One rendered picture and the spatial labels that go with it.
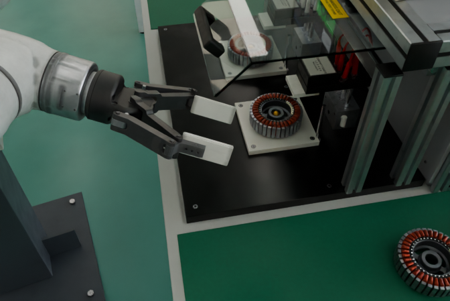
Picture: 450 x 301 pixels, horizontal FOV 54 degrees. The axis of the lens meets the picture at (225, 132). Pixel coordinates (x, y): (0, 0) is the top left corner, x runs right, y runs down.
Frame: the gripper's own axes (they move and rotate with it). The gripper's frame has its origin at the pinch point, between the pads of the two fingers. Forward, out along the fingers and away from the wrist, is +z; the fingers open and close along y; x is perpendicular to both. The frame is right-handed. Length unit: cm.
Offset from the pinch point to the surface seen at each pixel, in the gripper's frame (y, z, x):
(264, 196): -10.9, 11.8, -15.8
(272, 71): -44.8, 10.4, -2.1
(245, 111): -31.0, 5.6, -8.6
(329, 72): -23.4, 17.6, 7.2
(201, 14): -14.9, -8.5, 12.4
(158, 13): -74, -24, -4
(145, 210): -82, -13, -81
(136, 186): -92, -19, -79
